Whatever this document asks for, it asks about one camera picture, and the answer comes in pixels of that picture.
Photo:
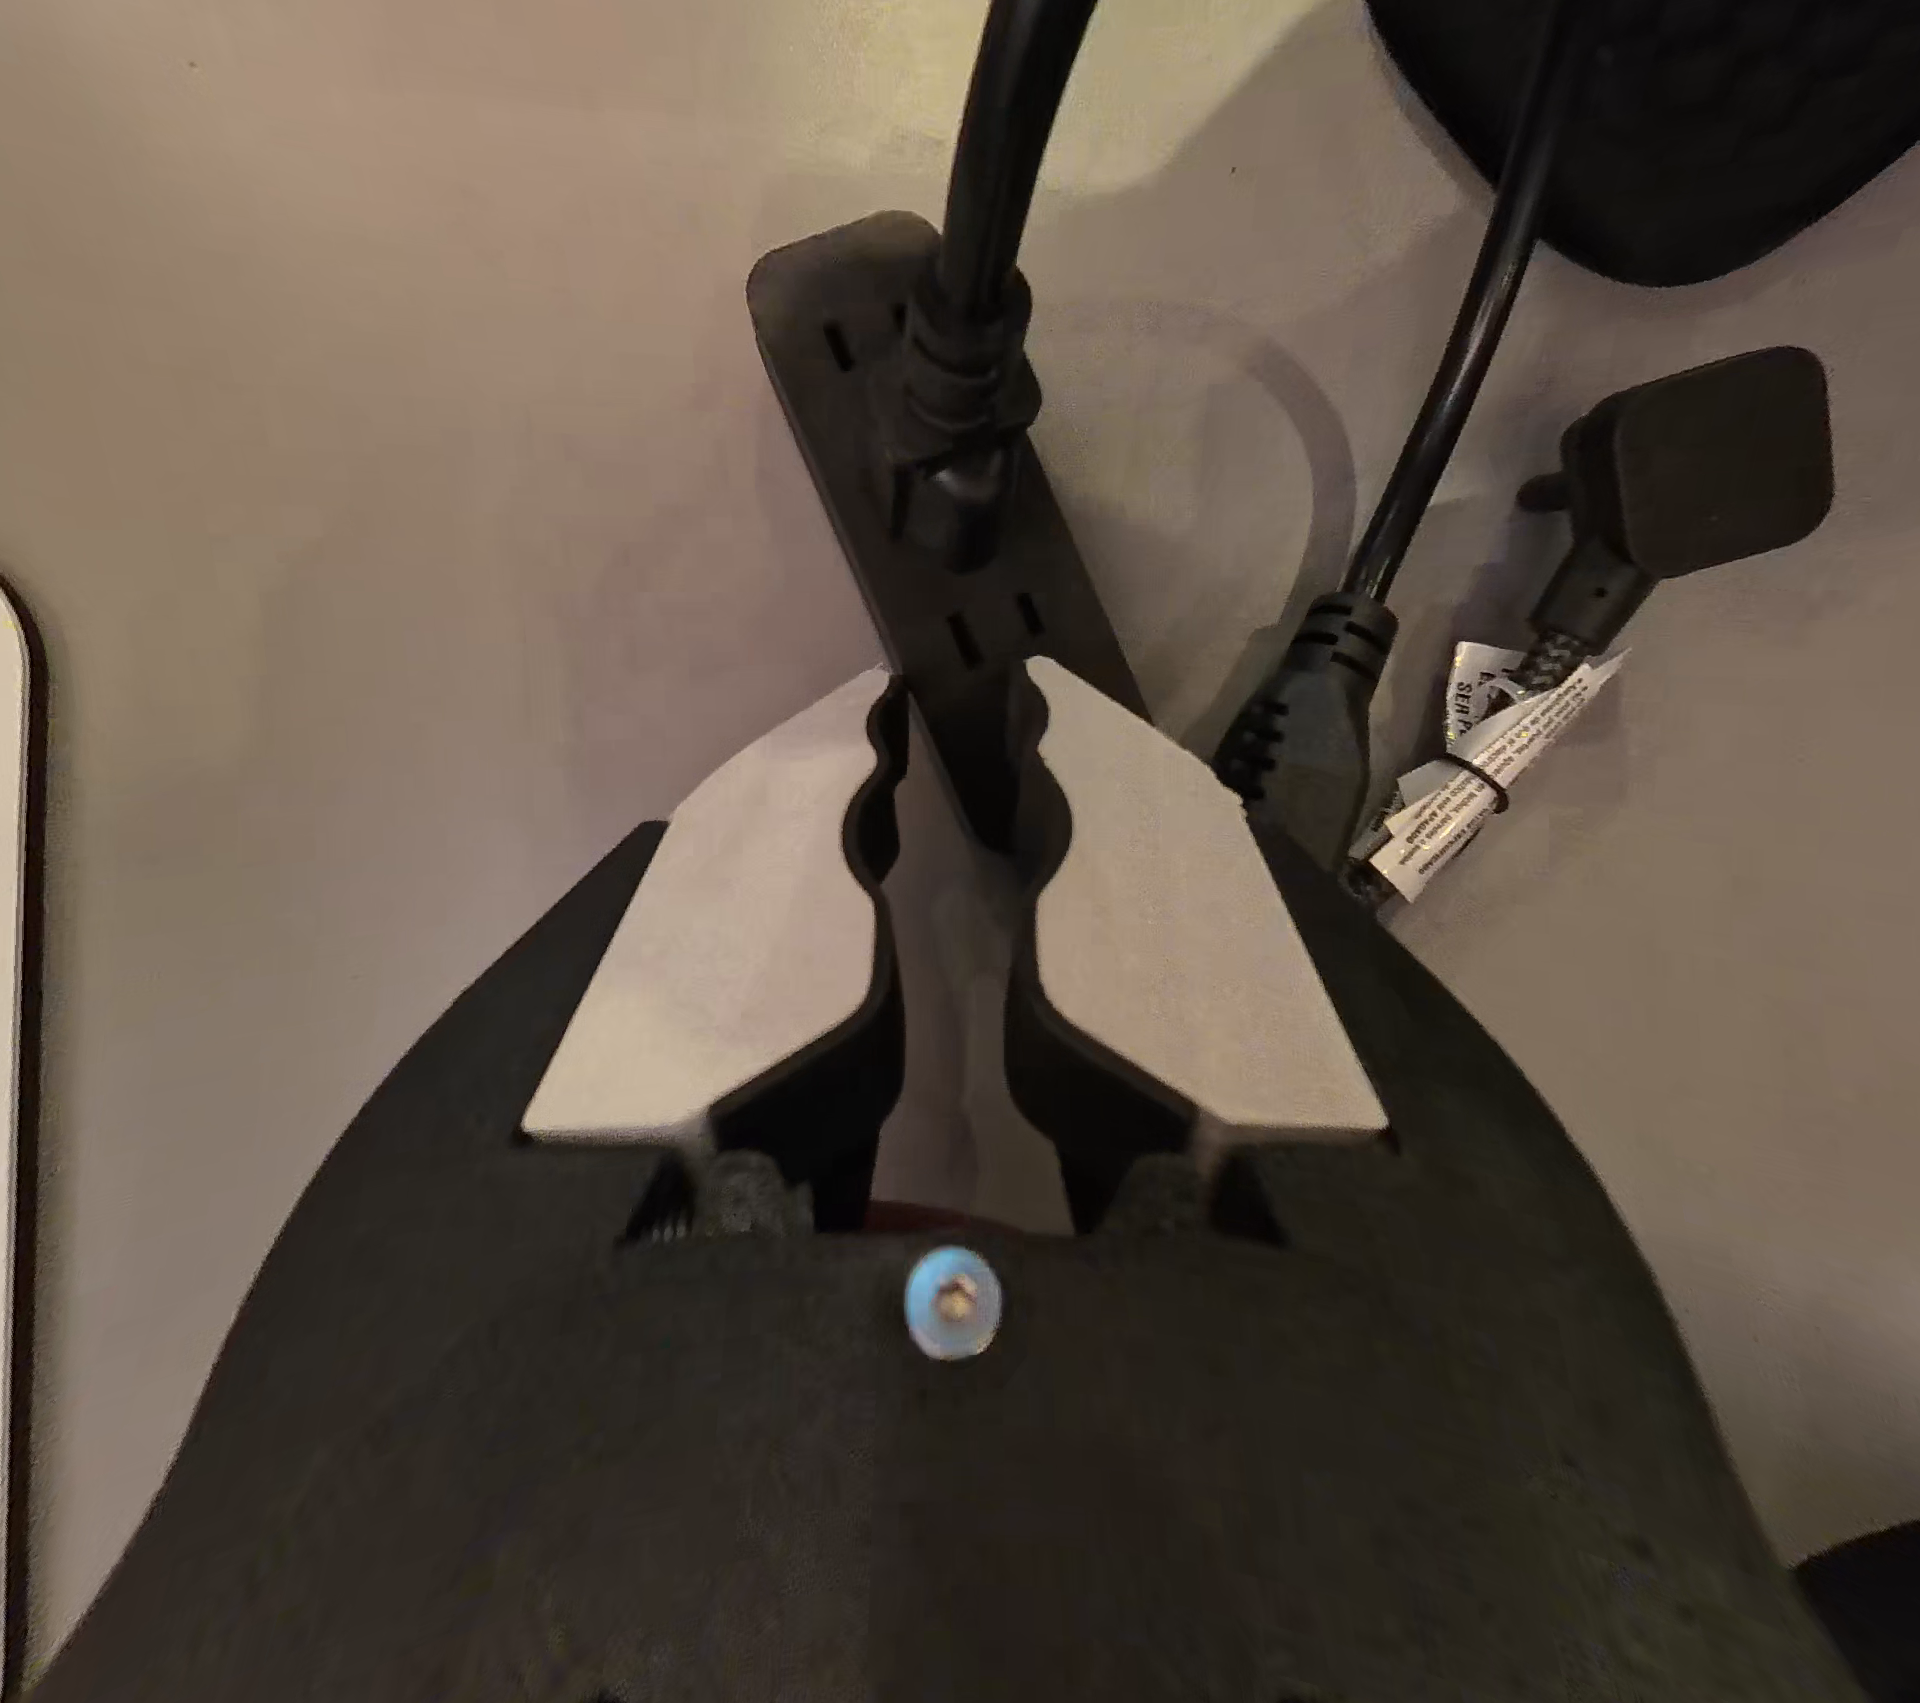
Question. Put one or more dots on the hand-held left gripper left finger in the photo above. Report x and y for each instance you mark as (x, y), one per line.
(720, 969)

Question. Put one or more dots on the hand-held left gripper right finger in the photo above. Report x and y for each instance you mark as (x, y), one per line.
(1199, 969)

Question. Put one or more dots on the black power strip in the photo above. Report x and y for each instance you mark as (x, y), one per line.
(819, 352)

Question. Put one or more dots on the black ribbed power plug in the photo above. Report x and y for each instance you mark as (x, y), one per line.
(1306, 744)

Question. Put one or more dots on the white rounded pad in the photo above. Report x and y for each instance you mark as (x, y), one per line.
(10, 981)

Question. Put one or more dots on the black dimpled round pad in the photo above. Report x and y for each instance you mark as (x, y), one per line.
(1726, 83)

